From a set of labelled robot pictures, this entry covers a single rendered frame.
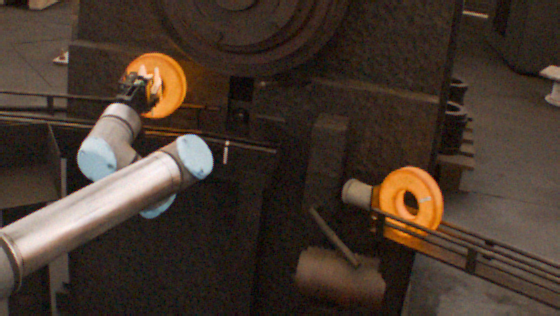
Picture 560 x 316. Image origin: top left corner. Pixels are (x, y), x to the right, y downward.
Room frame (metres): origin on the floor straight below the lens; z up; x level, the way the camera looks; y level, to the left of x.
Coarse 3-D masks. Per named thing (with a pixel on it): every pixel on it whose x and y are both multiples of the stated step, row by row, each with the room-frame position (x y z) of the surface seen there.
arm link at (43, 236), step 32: (160, 160) 1.32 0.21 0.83; (192, 160) 1.35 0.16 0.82; (96, 192) 1.16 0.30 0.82; (128, 192) 1.21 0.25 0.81; (160, 192) 1.28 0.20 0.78; (32, 224) 1.03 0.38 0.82; (64, 224) 1.07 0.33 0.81; (96, 224) 1.12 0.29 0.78; (0, 256) 0.93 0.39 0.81; (32, 256) 0.99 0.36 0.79; (0, 288) 0.91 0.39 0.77
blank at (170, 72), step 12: (144, 60) 1.74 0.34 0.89; (156, 60) 1.73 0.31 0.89; (168, 60) 1.74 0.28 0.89; (168, 72) 1.73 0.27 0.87; (180, 72) 1.74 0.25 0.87; (168, 84) 1.73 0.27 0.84; (180, 84) 1.72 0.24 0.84; (168, 96) 1.73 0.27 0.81; (180, 96) 1.72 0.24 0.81; (156, 108) 1.73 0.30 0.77; (168, 108) 1.73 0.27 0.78
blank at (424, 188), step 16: (400, 176) 1.53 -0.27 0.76; (416, 176) 1.50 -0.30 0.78; (384, 192) 1.55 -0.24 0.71; (400, 192) 1.53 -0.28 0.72; (416, 192) 1.49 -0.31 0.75; (432, 192) 1.47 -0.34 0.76; (384, 208) 1.54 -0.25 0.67; (400, 208) 1.53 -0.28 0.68; (432, 208) 1.46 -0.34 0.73; (400, 224) 1.51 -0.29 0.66; (432, 224) 1.45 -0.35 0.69
